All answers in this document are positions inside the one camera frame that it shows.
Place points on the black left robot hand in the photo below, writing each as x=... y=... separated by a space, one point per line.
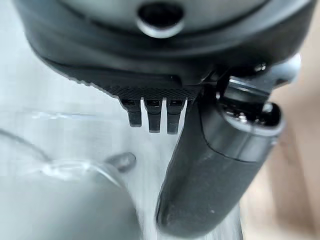
x=155 y=55

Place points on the small grey oblong knob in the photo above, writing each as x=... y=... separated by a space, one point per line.
x=121 y=161

